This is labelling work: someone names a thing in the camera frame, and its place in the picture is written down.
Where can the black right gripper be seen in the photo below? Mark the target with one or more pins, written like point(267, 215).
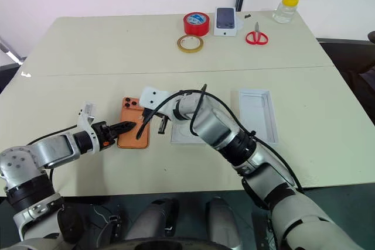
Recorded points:
point(152, 114)

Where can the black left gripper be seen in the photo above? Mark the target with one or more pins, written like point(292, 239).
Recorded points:
point(102, 134)

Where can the orange smartphone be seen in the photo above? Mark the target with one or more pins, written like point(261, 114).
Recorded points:
point(133, 137)

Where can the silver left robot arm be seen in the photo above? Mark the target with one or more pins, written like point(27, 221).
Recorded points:
point(52, 147)

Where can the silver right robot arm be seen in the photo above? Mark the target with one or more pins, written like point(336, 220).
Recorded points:
point(214, 127)

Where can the white box tray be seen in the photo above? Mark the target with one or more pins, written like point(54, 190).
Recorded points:
point(183, 136)

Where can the white box lid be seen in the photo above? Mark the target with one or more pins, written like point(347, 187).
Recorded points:
point(259, 115)

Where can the white box with phone print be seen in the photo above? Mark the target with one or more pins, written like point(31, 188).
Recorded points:
point(225, 21)

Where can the clear jar with yellow lid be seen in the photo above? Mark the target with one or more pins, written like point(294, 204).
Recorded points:
point(284, 11)

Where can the tan tape roll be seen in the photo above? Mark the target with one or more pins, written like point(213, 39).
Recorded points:
point(180, 45)

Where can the dark grey rounded shape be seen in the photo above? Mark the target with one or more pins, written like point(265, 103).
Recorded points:
point(149, 220)

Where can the red tape roll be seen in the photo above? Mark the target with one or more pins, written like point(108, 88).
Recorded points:
point(195, 24)

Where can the small black clip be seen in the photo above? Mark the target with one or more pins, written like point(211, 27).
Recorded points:
point(248, 15)

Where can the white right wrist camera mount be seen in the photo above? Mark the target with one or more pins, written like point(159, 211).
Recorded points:
point(153, 96)

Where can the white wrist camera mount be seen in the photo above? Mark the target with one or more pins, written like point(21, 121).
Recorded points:
point(85, 118)
point(153, 96)

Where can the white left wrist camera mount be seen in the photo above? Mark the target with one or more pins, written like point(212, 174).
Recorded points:
point(85, 118)

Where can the silver metal frame bar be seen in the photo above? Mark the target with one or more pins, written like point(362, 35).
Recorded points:
point(8, 52)

